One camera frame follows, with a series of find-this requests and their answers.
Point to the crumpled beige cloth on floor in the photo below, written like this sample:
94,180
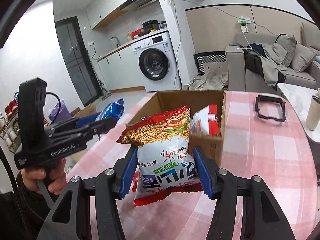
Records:
213,79

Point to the purple plastic bag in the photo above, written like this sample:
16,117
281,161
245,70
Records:
59,113

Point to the white lower kitchen cabinet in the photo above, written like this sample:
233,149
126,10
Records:
121,70

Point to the grey jacket on sofa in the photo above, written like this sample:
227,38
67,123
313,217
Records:
273,69

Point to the red box on counter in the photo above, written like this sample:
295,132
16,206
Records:
137,33

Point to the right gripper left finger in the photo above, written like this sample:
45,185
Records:
69,216

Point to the dark glass door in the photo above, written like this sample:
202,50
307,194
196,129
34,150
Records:
76,58

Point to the pink plaid tablecloth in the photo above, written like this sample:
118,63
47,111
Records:
278,152

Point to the white washing machine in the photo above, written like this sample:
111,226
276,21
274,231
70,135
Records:
157,62

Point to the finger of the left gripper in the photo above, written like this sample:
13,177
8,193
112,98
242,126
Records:
86,120
100,127

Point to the black patterned chair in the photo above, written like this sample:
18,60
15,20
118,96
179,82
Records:
211,60

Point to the yellow bottle on counter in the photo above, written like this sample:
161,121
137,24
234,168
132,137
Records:
129,36

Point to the large white noodle snack bag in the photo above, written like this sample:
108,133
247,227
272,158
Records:
164,163

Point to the kitchen faucet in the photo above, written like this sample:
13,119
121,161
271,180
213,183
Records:
115,42

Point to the white marble coffee table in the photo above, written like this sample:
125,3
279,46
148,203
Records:
300,97

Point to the black plastic frame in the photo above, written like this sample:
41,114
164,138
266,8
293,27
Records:
270,108

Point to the grey sofa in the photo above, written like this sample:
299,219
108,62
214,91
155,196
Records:
242,79

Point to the range hood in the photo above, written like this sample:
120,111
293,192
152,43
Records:
132,5

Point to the grey pillow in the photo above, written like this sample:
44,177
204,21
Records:
289,44
303,57

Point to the white kitchen cabinet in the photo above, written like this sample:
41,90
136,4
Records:
121,70
99,10

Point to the blue plastic bag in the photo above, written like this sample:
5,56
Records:
113,110

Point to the small cardboard box on floor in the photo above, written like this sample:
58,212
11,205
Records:
87,111

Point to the white red snack bag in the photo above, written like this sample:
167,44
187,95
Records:
205,121

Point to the white upper kitchen cabinet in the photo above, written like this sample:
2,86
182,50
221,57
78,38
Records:
99,10

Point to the person's left hand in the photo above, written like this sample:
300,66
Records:
57,175

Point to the white power strip on wall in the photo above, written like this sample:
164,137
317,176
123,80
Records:
244,22

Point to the beige tumbler cup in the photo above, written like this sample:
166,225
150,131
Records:
313,116

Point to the black pressure cooker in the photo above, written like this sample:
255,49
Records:
150,25

